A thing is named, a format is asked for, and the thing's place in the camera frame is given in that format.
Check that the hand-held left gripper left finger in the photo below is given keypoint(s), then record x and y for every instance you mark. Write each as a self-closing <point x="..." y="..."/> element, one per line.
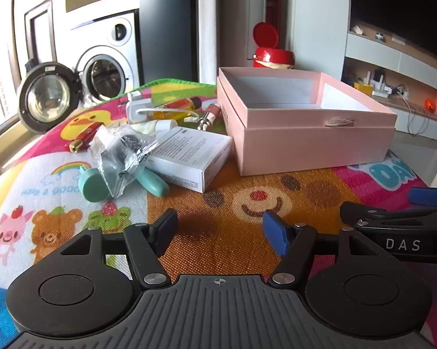
<point x="166" y="226"/>

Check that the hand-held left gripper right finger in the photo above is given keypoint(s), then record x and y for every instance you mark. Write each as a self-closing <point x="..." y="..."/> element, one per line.
<point x="276" y="233"/>

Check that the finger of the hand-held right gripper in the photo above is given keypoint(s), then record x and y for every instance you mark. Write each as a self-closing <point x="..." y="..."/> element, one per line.
<point x="429" y="196"/>
<point x="371" y="214"/>

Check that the white cardboard carton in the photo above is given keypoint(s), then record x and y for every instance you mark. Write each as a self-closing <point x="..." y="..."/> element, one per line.
<point x="189" y="152"/>

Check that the clear plastic bag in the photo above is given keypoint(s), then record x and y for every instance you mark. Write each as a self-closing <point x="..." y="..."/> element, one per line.
<point x="118" y="156"/>

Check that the teal handheld massager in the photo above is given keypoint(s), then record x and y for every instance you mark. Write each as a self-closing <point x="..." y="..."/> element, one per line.
<point x="91" y="185"/>

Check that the pink cardboard box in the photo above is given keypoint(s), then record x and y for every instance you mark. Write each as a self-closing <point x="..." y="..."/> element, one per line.
<point x="294" y="149"/>

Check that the beige cream tube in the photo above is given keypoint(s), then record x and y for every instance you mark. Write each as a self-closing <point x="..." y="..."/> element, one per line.
<point x="160" y="126"/>

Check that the white charger plug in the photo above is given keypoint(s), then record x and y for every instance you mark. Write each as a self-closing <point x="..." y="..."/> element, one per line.
<point x="136" y="114"/>

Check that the pink lip gloss tube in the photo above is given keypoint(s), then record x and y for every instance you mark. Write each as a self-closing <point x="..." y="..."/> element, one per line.
<point x="209" y="115"/>

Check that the red lipstick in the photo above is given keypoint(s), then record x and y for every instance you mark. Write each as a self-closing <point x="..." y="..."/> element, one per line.
<point x="85" y="134"/>

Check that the colourful cartoon printed mat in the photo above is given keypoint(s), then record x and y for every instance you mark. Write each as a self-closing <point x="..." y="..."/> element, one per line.
<point x="211" y="203"/>

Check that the orange pumpkin toy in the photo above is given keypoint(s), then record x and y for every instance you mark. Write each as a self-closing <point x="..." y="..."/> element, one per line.
<point x="430" y="105"/>

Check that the white power strip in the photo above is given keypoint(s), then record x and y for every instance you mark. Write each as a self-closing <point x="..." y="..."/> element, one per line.
<point x="387" y="91"/>

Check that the yellow liquid bottle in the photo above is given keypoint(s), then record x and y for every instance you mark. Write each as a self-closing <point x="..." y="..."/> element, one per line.
<point x="178" y="103"/>

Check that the white router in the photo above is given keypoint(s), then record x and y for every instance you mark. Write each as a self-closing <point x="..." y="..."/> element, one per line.
<point x="376" y="81"/>

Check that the yellow toy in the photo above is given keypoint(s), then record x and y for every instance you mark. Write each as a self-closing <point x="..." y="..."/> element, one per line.
<point x="363" y="88"/>

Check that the grey television cabinet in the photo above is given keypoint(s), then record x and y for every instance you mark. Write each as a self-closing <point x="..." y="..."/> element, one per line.
<point x="371" y="49"/>

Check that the white flat bar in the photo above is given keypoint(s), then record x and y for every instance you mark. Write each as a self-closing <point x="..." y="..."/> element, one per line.
<point x="398" y="40"/>

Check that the small round ornament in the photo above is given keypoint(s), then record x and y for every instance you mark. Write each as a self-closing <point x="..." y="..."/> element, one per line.
<point x="381" y="36"/>

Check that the silver washing machine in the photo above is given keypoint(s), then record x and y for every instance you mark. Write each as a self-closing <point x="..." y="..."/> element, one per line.
<point x="125" y="58"/>

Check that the red trash can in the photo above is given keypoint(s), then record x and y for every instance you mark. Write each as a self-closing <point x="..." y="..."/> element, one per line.
<point x="273" y="56"/>

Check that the small white ornament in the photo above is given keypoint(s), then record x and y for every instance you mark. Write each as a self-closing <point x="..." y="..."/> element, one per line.
<point x="358" y="29"/>

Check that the black television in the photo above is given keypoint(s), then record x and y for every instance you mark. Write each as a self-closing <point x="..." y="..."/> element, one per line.
<point x="403" y="3"/>

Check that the white curtain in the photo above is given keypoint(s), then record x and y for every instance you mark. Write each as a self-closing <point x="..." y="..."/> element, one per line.
<point x="206" y="25"/>

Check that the dark framed door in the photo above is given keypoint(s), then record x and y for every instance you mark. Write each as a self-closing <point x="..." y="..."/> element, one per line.
<point x="40" y="32"/>

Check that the red wall hanging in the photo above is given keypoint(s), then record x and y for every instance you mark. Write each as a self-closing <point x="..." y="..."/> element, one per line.
<point x="273" y="0"/>

